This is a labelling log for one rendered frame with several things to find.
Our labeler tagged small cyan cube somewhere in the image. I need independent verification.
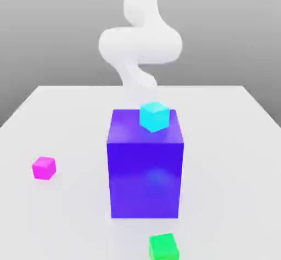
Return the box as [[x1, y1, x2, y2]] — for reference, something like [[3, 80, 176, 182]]
[[139, 101, 171, 133]]

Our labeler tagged small magenta cube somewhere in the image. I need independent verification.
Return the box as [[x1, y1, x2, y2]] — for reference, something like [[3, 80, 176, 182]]
[[32, 156, 57, 181]]

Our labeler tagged small green cube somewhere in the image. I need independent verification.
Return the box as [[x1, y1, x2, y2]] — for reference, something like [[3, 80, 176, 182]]
[[148, 233, 180, 260]]

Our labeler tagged large purple box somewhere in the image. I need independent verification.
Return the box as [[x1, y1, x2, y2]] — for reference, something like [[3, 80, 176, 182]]
[[106, 109, 184, 219]]

